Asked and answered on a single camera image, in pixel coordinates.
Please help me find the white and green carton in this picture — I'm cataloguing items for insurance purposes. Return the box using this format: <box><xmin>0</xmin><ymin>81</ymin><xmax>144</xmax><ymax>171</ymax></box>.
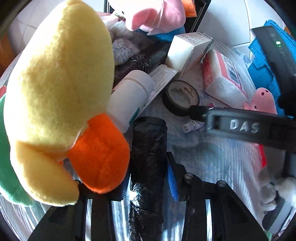
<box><xmin>165</xmin><ymin>32</ymin><xmax>214</xmax><ymax>70</ymax></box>

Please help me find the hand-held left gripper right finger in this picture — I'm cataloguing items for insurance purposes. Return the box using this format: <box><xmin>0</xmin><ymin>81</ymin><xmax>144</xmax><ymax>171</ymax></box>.
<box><xmin>165</xmin><ymin>152</ymin><xmax>263</xmax><ymax>241</ymax></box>

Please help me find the grey fur item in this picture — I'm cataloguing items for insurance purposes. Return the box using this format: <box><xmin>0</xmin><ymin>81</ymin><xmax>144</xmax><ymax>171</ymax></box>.
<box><xmin>108</xmin><ymin>23</ymin><xmax>171</xmax><ymax>80</ymax></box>

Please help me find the pink barcode-labelled tissue pack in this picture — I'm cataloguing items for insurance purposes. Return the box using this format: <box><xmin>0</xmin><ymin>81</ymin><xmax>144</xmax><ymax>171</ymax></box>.
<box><xmin>203</xmin><ymin>49</ymin><xmax>250</xmax><ymax>103</ymax></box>

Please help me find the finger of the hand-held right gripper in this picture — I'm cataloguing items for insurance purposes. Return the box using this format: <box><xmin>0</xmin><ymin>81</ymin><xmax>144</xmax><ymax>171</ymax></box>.
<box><xmin>190</xmin><ymin>105</ymin><xmax>210</xmax><ymax>122</ymax></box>

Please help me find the pink and white plush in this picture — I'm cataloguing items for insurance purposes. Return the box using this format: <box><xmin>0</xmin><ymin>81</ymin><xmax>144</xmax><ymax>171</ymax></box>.
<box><xmin>108</xmin><ymin>0</ymin><xmax>187</xmax><ymax>36</ymax></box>

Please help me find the person's right hand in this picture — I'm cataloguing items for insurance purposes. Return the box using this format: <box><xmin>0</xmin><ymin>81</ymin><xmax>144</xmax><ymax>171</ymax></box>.
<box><xmin>262</xmin><ymin>177</ymin><xmax>296</xmax><ymax>210</ymax></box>

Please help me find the black garbage bag roll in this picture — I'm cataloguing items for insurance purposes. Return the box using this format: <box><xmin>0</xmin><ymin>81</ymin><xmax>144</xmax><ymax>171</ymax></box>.
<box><xmin>129</xmin><ymin>116</ymin><xmax>168</xmax><ymax>241</ymax></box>

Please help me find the small white tube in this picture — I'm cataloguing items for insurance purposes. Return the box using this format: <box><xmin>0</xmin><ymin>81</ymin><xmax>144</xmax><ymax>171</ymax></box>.
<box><xmin>182</xmin><ymin>120</ymin><xmax>206</xmax><ymax>133</ymax></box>

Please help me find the pig plush in red dress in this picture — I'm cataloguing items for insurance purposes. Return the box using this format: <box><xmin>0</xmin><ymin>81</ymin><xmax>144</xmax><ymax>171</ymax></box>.
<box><xmin>242</xmin><ymin>87</ymin><xmax>278</xmax><ymax>115</ymax></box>

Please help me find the yellow duck plush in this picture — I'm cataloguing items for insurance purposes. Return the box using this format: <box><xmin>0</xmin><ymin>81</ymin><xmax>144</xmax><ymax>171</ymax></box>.
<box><xmin>0</xmin><ymin>0</ymin><xmax>131</xmax><ymax>207</ymax></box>

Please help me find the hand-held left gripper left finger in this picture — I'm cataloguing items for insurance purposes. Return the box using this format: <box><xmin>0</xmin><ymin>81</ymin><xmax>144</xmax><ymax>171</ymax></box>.
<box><xmin>28</xmin><ymin>172</ymin><xmax>130</xmax><ymax>241</ymax></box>

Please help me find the orange plush toy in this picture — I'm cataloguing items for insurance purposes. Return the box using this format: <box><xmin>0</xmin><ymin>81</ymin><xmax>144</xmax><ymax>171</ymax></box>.
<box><xmin>181</xmin><ymin>0</ymin><xmax>197</xmax><ymax>18</ymax></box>

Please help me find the white plastic bottle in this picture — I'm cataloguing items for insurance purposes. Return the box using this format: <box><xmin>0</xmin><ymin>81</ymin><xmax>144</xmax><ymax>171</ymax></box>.
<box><xmin>106</xmin><ymin>70</ymin><xmax>154</xmax><ymax>134</ymax></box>

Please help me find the black frame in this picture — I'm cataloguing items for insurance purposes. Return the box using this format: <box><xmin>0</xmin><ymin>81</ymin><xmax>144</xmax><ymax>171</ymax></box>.
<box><xmin>189</xmin><ymin>0</ymin><xmax>212</xmax><ymax>33</ymax></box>

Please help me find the blue plush toy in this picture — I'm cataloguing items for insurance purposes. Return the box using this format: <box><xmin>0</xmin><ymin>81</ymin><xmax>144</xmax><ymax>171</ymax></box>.
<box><xmin>136</xmin><ymin>25</ymin><xmax>186</xmax><ymax>42</ymax></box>

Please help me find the black tape roll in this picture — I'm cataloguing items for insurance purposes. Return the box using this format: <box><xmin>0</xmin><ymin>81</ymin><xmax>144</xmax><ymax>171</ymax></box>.
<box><xmin>162</xmin><ymin>80</ymin><xmax>201</xmax><ymax>117</ymax></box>

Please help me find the blue plastic crate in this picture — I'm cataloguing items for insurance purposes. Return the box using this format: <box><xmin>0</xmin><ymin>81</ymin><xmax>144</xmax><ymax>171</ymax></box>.
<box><xmin>248</xmin><ymin>20</ymin><xmax>296</xmax><ymax>116</ymax></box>

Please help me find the white printed tube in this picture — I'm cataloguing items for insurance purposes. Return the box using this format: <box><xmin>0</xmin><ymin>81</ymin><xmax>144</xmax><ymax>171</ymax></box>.
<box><xmin>131</xmin><ymin>64</ymin><xmax>180</xmax><ymax>124</ymax></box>

